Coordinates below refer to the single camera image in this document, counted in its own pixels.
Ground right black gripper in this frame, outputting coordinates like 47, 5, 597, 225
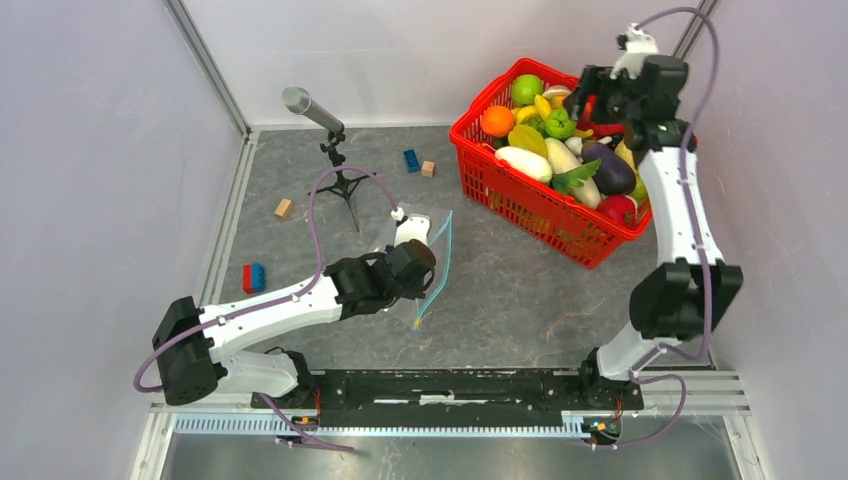
562, 65, 643, 127

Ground clear zip top bag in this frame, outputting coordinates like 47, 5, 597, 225
368, 202, 453, 329

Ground orange fruit toy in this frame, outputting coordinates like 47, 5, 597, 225
480, 105, 515, 138

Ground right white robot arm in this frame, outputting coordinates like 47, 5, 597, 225
570, 54, 743, 408

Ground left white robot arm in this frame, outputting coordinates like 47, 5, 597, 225
152, 240, 437, 408

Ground yellow lemon toy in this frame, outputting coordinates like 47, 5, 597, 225
614, 141, 638, 175

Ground purple eggplant toy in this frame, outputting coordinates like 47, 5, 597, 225
581, 141, 637, 196

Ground green pear toy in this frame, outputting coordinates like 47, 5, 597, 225
628, 175, 649, 207

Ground white radish toy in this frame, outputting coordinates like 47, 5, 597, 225
545, 138, 602, 209

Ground black tripod stand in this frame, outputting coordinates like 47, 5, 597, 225
308, 128, 376, 232

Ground red tomato toy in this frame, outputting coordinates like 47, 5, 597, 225
595, 195, 638, 229

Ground small wooden cube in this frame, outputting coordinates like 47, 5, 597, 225
421, 161, 436, 178

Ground blue toy brick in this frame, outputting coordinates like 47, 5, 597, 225
403, 149, 422, 173

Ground yellow banana toy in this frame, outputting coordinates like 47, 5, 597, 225
514, 95, 552, 125

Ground green apple toy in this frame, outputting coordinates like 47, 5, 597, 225
510, 74, 545, 107

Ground white cucumber toy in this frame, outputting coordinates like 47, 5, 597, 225
495, 146, 553, 185

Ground wooden block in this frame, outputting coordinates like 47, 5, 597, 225
274, 198, 294, 220

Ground red plastic basket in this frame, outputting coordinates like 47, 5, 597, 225
450, 58, 659, 269

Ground red and blue bricks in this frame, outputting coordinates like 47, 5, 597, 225
242, 262, 266, 294

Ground grey microphone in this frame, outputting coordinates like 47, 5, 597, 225
281, 86, 344, 134

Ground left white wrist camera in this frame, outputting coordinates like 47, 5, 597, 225
391, 206, 431, 247

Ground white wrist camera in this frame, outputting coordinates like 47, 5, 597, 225
391, 206, 431, 247
609, 23, 659, 80

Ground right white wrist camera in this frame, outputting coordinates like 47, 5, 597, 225
609, 23, 659, 80

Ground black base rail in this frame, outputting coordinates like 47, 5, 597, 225
272, 368, 644, 427

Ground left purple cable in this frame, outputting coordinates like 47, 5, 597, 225
133, 165, 405, 454

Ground white cable duct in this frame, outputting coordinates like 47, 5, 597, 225
173, 413, 590, 440

